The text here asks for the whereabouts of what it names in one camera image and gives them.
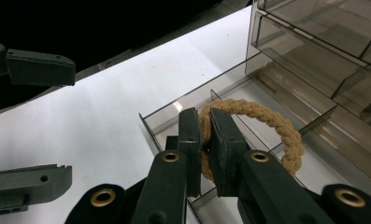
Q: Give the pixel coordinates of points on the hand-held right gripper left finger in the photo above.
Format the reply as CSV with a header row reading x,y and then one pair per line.
x,y
164,186

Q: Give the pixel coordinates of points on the smoky transparent drawer organizer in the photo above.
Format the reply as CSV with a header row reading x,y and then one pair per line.
x,y
314,34

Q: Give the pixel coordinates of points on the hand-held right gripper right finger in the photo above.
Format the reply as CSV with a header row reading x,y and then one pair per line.
x,y
254,183

